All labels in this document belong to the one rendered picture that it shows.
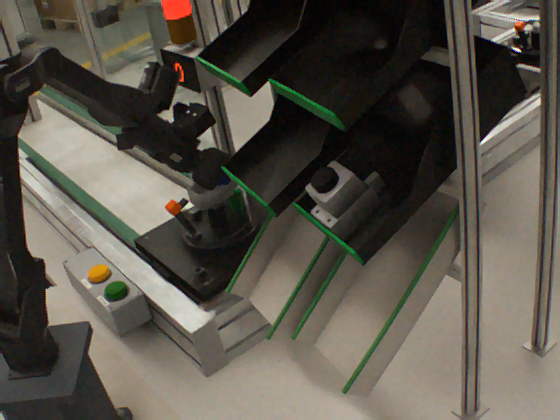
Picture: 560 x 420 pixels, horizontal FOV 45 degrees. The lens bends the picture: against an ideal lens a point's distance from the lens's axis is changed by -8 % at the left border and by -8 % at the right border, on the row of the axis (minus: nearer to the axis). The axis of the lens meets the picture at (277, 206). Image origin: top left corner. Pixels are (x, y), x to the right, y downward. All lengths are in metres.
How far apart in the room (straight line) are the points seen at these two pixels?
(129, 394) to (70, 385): 0.26
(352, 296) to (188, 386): 0.34
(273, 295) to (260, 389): 0.17
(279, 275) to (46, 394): 0.37
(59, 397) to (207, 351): 0.30
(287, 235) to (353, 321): 0.19
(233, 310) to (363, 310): 0.27
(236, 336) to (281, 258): 0.18
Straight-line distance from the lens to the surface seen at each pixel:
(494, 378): 1.08
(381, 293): 0.91
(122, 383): 1.20
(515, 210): 1.43
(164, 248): 1.27
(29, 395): 0.94
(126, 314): 1.21
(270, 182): 0.92
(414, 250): 0.90
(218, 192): 1.20
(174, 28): 1.32
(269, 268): 1.05
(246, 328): 1.16
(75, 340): 0.99
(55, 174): 1.72
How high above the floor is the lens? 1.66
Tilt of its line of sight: 32 degrees down
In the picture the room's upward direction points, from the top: 12 degrees counter-clockwise
